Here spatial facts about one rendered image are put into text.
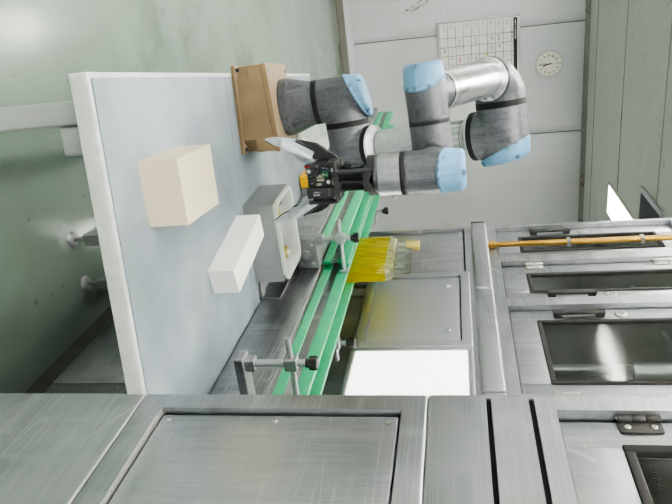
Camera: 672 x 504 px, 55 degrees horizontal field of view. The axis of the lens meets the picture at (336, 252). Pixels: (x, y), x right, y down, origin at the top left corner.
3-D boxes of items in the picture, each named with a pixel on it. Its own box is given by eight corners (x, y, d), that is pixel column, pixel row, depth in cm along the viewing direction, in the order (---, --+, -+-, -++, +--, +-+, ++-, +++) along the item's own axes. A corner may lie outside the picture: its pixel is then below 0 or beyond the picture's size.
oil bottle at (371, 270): (326, 284, 202) (394, 281, 198) (324, 267, 200) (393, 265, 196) (329, 276, 207) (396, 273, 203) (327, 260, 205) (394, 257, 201)
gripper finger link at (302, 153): (265, 128, 110) (310, 157, 110) (274, 124, 116) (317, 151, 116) (256, 144, 111) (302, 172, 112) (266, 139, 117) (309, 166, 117)
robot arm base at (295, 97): (272, 78, 166) (310, 71, 164) (286, 80, 181) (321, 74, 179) (283, 137, 169) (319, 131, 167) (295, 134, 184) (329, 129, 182)
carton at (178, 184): (136, 161, 113) (176, 158, 112) (174, 146, 128) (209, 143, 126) (149, 227, 117) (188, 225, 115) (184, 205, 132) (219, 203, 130)
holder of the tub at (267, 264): (259, 300, 177) (287, 299, 176) (242, 206, 166) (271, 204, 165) (274, 272, 192) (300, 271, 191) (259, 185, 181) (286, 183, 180)
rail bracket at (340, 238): (320, 274, 192) (362, 273, 189) (313, 222, 185) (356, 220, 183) (322, 270, 194) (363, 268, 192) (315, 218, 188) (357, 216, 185)
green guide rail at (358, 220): (322, 264, 195) (348, 263, 194) (322, 261, 195) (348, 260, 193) (380, 127, 352) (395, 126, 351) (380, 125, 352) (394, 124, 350)
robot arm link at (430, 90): (528, 45, 148) (442, 58, 109) (533, 94, 151) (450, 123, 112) (480, 54, 155) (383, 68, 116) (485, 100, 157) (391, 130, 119)
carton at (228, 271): (207, 271, 142) (233, 270, 141) (236, 215, 162) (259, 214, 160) (214, 293, 145) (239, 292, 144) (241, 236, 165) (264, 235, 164)
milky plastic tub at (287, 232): (257, 283, 175) (288, 282, 173) (243, 205, 166) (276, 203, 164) (273, 256, 190) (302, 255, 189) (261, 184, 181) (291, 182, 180)
